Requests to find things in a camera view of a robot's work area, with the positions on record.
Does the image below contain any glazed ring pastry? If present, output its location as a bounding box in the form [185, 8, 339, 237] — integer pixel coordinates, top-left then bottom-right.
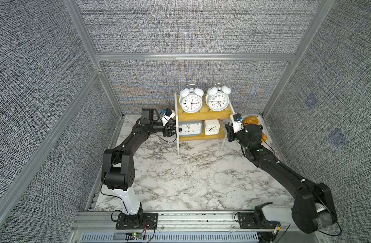
[262, 133, 268, 143]

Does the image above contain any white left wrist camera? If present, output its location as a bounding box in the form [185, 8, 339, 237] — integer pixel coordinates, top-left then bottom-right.
[160, 108, 176, 126]

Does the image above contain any white cutting board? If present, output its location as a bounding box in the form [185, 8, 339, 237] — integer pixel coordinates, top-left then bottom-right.
[244, 115, 271, 146]

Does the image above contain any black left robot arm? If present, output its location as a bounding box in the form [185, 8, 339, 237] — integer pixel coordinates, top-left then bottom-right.
[101, 108, 177, 229]

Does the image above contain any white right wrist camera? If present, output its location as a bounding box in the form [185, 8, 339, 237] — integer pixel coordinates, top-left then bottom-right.
[231, 113, 244, 133]

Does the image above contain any yellow wooden two-tier shelf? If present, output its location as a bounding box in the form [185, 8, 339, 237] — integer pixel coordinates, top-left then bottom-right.
[174, 94, 234, 154]

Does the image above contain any white twin-bell alarm clock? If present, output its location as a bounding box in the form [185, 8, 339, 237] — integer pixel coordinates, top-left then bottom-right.
[205, 83, 232, 112]

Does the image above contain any grey rectangular digital clock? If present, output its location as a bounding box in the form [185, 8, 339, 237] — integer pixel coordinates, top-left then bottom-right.
[178, 120, 203, 136]

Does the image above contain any white cube digital clock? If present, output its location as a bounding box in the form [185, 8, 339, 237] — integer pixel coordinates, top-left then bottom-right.
[204, 119, 220, 136]

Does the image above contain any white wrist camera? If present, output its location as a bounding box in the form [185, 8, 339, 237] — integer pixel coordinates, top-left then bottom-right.
[160, 108, 176, 126]
[231, 113, 244, 133]

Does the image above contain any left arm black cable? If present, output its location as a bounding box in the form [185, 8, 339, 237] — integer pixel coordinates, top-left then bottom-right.
[99, 109, 177, 223]

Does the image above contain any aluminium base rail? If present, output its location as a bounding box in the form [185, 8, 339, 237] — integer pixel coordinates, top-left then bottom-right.
[67, 210, 331, 243]

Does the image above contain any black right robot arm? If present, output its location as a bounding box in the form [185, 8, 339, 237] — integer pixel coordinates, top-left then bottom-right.
[225, 123, 338, 234]

